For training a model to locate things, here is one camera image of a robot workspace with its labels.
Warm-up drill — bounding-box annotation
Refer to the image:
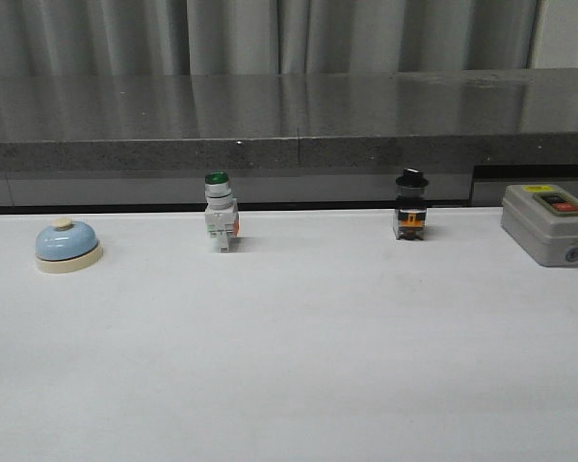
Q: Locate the grey on-off switch box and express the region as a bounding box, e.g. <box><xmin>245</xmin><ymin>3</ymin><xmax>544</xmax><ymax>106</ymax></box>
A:
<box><xmin>501</xmin><ymin>184</ymin><xmax>578</xmax><ymax>267</ymax></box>

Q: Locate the blue dome service bell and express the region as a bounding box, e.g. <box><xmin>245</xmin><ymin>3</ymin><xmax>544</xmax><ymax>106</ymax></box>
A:
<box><xmin>35</xmin><ymin>218</ymin><xmax>103</xmax><ymax>274</ymax></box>

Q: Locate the grey curtain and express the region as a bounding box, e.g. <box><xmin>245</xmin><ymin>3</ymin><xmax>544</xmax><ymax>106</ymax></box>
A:
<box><xmin>0</xmin><ymin>1</ymin><xmax>578</xmax><ymax>77</ymax></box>

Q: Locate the black selector knob switch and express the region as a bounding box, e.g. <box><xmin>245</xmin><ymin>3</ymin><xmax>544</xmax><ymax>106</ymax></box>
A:
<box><xmin>393</xmin><ymin>168</ymin><xmax>429</xmax><ymax>241</ymax></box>

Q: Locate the grey stone counter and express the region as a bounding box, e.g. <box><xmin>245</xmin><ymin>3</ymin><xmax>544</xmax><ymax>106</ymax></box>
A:
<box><xmin>0</xmin><ymin>68</ymin><xmax>578</xmax><ymax>213</ymax></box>

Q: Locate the green pushbutton switch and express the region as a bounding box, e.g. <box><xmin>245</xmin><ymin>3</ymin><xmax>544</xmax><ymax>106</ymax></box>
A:
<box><xmin>204</xmin><ymin>171</ymin><xmax>240</xmax><ymax>251</ymax></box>

